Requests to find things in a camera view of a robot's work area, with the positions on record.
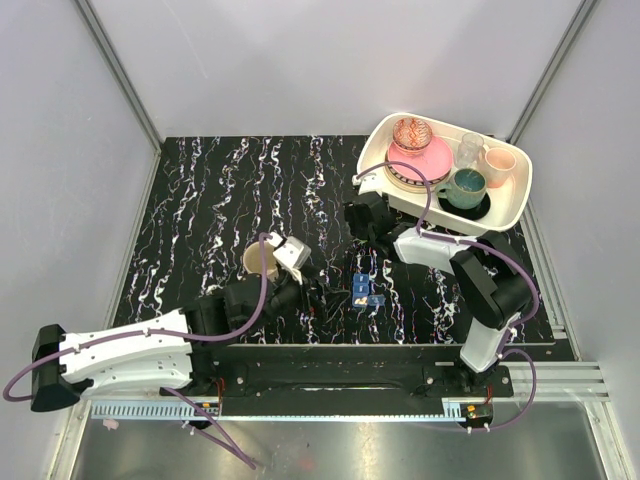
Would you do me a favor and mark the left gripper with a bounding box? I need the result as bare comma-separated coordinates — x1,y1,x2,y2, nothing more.
243,264,350,335

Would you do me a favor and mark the blue pill organizer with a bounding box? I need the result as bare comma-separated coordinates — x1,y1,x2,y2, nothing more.
351,273,385,309

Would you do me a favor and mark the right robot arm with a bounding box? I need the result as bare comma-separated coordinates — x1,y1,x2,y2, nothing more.
344,193,540,397

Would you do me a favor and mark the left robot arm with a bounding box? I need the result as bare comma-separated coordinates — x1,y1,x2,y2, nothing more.
28,267,347,413

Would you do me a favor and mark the cream striped plate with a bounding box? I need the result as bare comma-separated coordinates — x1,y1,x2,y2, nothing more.
385,155,453,193

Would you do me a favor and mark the patterned small bowl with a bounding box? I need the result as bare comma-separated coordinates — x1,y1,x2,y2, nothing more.
393,117,433,153

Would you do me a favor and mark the cream floral mug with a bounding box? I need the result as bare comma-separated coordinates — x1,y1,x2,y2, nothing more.
242,242,279,282

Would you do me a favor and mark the teal ceramic mug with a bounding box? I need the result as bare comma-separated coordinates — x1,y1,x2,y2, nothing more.
435,168,487,210

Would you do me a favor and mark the black saucer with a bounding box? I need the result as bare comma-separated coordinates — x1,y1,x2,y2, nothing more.
438,193,491,221

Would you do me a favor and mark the white serving tray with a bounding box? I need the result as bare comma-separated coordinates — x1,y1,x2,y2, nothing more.
353,112,533,235

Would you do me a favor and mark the clear glass cup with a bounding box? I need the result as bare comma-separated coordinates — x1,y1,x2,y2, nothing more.
454,132,484,169

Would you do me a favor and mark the pink mug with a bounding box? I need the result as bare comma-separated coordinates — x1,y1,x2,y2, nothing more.
482,148,516,188

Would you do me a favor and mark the black marble mat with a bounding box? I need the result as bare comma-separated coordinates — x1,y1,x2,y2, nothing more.
112,134,554,346

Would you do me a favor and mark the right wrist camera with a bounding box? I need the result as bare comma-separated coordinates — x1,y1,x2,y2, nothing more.
352,171,389,196

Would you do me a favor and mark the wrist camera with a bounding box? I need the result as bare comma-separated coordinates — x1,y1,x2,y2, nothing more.
268,234,311,285
352,171,389,196

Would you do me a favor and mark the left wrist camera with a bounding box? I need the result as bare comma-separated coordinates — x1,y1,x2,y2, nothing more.
268,234,311,285

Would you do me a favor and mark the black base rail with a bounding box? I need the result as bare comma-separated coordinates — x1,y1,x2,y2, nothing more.
178,345,514,399

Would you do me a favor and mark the slotted cable duct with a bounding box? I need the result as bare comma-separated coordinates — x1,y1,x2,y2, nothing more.
91,392,479,422

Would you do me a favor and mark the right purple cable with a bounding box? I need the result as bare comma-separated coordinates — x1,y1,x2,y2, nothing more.
359,166,541,434

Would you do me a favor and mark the purple cable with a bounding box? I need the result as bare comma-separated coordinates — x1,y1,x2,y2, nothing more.
359,166,541,434
2,232,281,469

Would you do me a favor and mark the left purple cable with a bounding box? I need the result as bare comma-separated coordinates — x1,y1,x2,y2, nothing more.
2,232,281,469

